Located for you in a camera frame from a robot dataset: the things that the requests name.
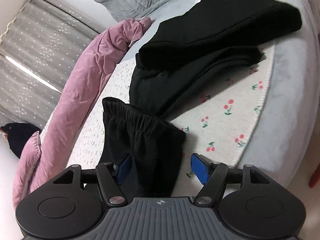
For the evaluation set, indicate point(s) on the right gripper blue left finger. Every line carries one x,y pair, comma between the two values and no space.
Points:
122,168

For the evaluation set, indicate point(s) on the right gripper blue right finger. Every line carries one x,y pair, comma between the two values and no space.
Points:
201,168

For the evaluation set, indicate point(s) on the black pants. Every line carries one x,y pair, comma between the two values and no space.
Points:
214,36

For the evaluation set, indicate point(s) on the cherry print bed sheet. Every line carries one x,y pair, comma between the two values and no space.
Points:
218,121

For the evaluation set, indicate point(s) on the pink duvet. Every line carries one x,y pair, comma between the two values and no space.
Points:
47,153

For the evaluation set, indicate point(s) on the grey bed sheet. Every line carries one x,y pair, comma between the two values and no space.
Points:
281,136

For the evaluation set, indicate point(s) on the dark plush toy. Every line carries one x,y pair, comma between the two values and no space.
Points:
18,134

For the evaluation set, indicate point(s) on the red stool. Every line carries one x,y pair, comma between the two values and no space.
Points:
315,177

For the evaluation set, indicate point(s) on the grey dotted curtain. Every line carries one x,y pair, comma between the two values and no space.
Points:
39,50

